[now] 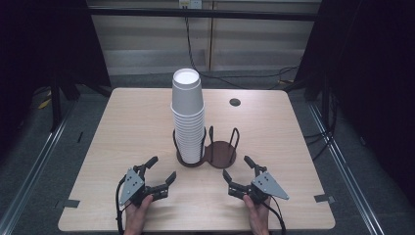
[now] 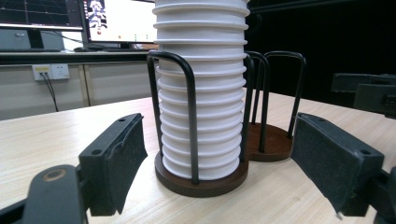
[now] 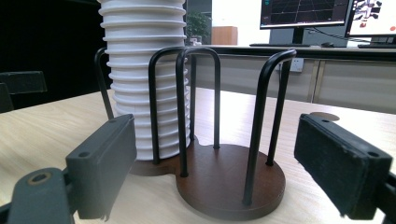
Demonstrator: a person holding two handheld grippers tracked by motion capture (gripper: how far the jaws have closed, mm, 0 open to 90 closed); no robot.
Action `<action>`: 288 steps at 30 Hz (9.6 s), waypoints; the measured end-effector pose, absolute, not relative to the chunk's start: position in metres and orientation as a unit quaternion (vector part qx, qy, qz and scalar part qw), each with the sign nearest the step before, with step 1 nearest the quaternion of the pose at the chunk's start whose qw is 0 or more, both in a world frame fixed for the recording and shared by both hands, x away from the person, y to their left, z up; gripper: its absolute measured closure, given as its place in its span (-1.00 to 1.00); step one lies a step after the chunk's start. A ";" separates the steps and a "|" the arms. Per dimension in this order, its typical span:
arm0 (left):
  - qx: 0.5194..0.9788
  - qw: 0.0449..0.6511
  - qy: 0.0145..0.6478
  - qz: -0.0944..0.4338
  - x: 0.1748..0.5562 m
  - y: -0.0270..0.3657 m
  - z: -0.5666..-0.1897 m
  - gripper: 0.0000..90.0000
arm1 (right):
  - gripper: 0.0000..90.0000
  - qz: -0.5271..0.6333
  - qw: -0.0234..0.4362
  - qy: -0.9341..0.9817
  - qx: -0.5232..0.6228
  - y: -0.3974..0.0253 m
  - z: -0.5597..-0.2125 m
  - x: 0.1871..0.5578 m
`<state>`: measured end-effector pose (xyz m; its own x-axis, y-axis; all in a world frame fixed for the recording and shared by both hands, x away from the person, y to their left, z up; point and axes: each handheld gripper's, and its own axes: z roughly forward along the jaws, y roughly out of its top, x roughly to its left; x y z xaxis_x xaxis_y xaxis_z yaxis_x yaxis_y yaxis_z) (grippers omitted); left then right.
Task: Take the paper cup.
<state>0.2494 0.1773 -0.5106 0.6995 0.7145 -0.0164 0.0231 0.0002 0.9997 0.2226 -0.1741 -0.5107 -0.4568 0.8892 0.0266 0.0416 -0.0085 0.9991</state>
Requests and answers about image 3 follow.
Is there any white screen computer monitor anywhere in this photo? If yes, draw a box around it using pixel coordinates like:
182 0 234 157
345 0 396 45

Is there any black wire cup rack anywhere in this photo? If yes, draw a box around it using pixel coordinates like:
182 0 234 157
93 46 298 221

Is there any stack of white paper cups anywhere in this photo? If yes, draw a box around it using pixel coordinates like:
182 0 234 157
96 0 191 161

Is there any dark chair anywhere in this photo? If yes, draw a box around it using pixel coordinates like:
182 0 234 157
0 70 49 114

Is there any green potted plant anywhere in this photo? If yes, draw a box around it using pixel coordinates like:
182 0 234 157
186 10 213 45

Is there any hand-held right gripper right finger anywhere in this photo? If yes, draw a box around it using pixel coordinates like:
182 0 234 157
293 113 394 220

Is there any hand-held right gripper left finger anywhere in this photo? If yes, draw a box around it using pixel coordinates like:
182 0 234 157
65 113 137 222

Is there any white wall socket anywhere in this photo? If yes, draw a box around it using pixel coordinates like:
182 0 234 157
289 57 304 74

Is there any black keyboard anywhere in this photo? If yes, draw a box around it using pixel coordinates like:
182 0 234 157
358 43 396 49
248 42 312 49

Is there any dark screen computer monitor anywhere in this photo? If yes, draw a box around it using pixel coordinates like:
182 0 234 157
259 0 355 45

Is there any brown round disc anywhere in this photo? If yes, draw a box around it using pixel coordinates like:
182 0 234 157
309 111 341 122

